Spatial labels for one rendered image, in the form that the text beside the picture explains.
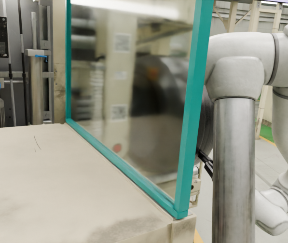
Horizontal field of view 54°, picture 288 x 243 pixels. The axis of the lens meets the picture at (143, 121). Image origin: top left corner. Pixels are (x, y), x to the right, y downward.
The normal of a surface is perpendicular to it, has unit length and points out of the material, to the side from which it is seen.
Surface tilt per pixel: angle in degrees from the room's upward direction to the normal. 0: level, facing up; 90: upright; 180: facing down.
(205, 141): 102
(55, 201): 0
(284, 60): 92
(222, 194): 76
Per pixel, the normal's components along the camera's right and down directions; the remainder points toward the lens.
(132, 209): 0.07, -0.96
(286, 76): -0.04, 0.66
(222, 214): -0.72, -0.13
